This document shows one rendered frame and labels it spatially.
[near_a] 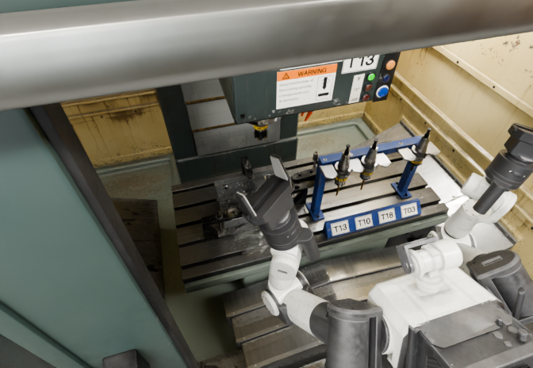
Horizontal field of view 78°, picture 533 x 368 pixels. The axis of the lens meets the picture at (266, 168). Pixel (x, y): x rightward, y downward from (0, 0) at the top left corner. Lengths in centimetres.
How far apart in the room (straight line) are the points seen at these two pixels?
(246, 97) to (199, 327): 106
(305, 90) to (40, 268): 68
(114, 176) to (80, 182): 199
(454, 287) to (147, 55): 85
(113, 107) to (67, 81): 185
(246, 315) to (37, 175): 127
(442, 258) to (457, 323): 13
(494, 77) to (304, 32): 151
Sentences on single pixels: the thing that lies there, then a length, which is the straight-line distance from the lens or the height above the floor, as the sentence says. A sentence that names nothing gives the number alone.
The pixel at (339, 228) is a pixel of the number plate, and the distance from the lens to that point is 144.
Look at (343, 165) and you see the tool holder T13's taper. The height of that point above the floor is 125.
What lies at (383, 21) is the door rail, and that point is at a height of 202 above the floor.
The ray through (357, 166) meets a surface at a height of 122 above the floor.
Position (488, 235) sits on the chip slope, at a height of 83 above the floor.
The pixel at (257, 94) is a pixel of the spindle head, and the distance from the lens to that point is 83.
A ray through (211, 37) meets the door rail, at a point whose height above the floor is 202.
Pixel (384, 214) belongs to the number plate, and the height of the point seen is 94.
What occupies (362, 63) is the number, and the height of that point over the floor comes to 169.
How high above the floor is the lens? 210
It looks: 45 degrees down
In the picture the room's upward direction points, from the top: straight up
